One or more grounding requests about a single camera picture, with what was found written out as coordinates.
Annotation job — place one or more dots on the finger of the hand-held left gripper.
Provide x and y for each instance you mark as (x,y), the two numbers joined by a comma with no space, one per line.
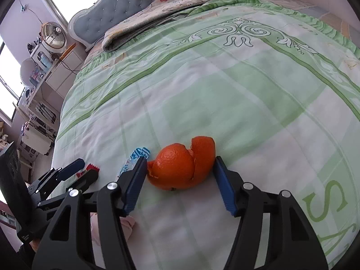
(88,178)
(69,168)

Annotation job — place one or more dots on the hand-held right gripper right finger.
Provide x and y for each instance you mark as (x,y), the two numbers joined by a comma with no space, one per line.
(225,185)

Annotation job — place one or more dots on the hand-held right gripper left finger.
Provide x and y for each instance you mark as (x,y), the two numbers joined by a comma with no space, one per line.
(135,185)

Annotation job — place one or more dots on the red candy wrapper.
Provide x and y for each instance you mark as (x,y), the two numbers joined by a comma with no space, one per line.
(92,168)

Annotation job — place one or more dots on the orange peel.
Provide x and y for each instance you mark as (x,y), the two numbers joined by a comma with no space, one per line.
(174,166)

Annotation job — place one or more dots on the person's left forearm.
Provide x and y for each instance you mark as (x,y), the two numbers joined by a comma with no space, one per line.
(26,256)

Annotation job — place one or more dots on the blue and white wrapper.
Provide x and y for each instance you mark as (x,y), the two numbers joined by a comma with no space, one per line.
(140,153)

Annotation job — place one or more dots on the crumpled pink tissue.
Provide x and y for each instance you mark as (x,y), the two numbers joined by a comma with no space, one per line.
(127,225)

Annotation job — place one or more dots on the white desk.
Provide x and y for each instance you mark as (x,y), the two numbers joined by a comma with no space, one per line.
(39,109)

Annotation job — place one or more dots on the white nightstand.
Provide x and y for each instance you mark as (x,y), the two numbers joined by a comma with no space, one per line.
(62,76)

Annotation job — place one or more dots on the round white mirror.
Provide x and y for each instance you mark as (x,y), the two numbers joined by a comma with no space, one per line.
(26,71)

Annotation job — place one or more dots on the light blue bottle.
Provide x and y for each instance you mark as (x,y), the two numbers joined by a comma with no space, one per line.
(44,60)

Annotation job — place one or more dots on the side window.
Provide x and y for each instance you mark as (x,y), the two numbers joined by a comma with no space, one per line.
(9,73)

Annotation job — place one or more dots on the small white desktop cabinet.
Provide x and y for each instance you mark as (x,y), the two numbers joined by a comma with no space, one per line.
(38,57)

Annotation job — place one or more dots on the round electric fan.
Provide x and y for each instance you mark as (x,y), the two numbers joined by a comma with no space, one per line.
(53,36)

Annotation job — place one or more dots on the blue tufted bed headboard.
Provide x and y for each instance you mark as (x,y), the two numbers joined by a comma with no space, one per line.
(112,17)

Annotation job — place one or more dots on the folded bear print quilt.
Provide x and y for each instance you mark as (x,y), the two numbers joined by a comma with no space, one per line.
(168,5)

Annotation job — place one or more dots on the striped bed sheet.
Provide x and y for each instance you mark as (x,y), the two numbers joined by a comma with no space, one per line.
(323,14)

